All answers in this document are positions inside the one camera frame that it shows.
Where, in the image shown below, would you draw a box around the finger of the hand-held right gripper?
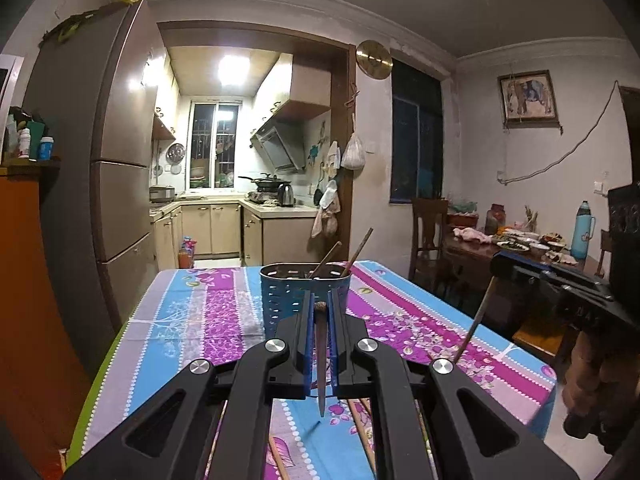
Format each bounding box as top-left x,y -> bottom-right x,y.
490,250 -> 616,308

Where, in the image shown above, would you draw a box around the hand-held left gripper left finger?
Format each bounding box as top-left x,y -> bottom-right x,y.
62,290 -> 321,480

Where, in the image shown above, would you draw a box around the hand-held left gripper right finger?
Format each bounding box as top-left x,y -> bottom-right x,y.
326,289 -> 582,480

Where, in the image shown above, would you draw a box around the brown wooden chopstick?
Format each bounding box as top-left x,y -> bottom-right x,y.
311,241 -> 343,278
313,301 -> 329,418
452,277 -> 498,365
345,228 -> 374,277
347,398 -> 377,473
268,435 -> 292,480

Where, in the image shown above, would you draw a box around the blue perforated utensil holder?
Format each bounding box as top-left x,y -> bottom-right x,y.
259,261 -> 352,341

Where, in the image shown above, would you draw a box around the blue thermos flask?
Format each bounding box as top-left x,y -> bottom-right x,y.
571,201 -> 597,261

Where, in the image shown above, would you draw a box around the dark wooden dining table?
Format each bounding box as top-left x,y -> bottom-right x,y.
442,230 -> 601,321

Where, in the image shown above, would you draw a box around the glass jar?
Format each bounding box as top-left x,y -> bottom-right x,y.
486,204 -> 507,236

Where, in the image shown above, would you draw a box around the pink cloth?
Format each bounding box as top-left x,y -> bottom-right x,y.
452,226 -> 493,245

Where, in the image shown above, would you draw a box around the wooden dining chair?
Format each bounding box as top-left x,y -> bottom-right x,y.
409,197 -> 450,281

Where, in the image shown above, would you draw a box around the floral striped tablecloth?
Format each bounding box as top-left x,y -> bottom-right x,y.
67,260 -> 558,480

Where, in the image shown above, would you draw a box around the hanging cloth bags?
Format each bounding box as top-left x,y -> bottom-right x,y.
311,180 -> 342,239

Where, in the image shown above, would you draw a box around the beige kitchen base cabinets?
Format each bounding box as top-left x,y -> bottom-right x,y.
150,200 -> 321,271

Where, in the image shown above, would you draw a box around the framed elephant picture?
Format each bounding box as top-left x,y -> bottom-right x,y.
497,70 -> 559,128

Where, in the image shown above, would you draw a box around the black wok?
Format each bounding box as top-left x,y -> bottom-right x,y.
237,172 -> 291,192

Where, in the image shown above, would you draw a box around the dark window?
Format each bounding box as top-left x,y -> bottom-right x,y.
389,57 -> 445,206

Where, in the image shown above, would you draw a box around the white hanging plastic bag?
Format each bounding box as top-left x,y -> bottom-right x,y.
341,130 -> 367,171

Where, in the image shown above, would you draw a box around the steel range hood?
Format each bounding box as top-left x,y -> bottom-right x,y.
250,121 -> 307,175

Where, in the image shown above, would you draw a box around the barred kitchen window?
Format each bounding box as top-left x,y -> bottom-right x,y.
190,101 -> 242,190

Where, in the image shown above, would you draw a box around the orange wooden cabinet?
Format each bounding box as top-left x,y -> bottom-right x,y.
0,157 -> 118,466

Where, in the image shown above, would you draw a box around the kitchen ceiling light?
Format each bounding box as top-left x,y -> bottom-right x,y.
217,55 -> 251,86

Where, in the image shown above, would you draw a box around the grey tall refrigerator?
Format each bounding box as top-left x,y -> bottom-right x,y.
27,0 -> 162,356

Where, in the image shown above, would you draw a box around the green and yellow bundle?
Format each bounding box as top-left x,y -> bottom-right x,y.
42,0 -> 146,43

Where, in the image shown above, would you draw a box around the wall cable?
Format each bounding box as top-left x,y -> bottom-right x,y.
497,80 -> 621,183

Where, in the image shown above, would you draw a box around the gold round wall clock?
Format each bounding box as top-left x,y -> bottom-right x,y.
356,40 -> 393,80

